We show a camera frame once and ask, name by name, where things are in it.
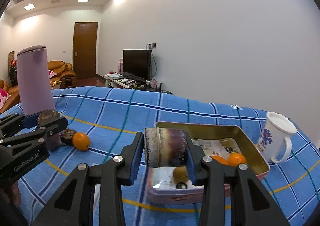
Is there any dark mangosteen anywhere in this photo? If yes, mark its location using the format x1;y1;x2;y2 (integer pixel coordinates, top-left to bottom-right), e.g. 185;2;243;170
37;109;60;125

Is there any orange tangerine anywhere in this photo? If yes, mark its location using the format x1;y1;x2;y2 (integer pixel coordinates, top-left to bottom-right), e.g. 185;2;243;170
211;155;229;165
227;153;247;167
72;132;91;151

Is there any brown dried mangosteen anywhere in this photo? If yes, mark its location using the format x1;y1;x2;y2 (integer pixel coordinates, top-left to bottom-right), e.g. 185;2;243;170
60;128;76;146

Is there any yellow brown longan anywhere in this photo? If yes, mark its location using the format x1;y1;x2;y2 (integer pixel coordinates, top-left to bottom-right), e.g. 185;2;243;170
172;166;189;183

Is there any purple round turnip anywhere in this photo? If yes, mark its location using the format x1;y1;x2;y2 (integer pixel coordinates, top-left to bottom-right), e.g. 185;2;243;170
46;133;65;151

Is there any pink floral cushion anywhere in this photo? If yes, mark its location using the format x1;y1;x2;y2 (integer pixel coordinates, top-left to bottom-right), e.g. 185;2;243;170
0;88;10;109

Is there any purple electric kettle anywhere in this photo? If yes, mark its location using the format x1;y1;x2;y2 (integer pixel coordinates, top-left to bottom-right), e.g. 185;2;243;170
17;45;55;114

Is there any pink metal tin box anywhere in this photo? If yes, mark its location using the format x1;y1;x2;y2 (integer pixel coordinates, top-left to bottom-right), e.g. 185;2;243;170
145;121;270;205

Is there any wooden coffee table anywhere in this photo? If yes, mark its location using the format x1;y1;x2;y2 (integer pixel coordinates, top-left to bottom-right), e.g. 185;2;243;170
50;80;62;89

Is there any paper leaflet in tin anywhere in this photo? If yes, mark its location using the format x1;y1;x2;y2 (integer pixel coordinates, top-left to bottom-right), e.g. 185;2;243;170
151;137;243;190

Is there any orange leather sofa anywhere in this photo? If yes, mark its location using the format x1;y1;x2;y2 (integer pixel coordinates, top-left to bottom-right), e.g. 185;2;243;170
1;60;77;114

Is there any white floral mug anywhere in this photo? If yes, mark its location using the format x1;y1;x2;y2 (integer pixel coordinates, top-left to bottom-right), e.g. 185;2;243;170
255;112;297;164

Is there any white tv stand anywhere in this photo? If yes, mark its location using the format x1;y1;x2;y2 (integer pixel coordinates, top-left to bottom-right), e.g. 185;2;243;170
104;73;173;95

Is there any pink box beside television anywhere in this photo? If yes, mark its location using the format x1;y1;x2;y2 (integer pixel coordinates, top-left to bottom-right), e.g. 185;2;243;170
118;58;123;74

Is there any brown wooden door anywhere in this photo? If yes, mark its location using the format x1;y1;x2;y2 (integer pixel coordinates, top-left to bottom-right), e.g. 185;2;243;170
73;22;98;80

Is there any black wifi router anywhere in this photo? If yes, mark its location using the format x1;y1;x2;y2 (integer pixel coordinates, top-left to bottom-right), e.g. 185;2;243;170
150;82;162;92

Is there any black television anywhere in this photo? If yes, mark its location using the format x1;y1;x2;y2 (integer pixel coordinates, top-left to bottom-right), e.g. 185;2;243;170
123;49;151;80

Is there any wall power socket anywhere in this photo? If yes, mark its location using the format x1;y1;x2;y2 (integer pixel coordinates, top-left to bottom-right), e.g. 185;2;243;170
146;43;156;50

